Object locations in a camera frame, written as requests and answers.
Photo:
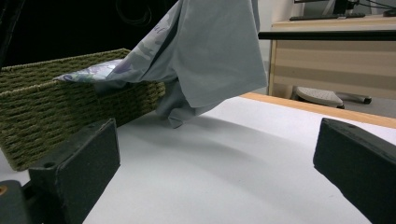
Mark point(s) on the green woven basket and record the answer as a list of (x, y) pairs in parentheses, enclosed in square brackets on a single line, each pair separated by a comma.
[(40, 109)]

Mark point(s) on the grey printed garment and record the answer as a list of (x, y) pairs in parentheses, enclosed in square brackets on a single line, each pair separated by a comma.
[(199, 53)]

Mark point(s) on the black keyboard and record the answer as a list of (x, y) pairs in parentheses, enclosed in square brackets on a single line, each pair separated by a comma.
[(327, 16)]

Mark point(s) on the black monitor stand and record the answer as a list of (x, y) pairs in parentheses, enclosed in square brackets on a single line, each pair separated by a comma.
[(341, 6)]

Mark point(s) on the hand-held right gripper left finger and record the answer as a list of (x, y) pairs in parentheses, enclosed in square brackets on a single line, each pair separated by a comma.
[(84, 174)]

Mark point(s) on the wooden desk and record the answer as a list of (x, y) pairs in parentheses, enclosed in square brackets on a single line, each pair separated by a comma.
[(336, 62)]

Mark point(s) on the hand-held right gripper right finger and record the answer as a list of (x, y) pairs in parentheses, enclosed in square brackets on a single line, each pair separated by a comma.
[(358, 161)]

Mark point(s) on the office chair base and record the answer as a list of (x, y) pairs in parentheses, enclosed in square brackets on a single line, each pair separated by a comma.
[(320, 96)]

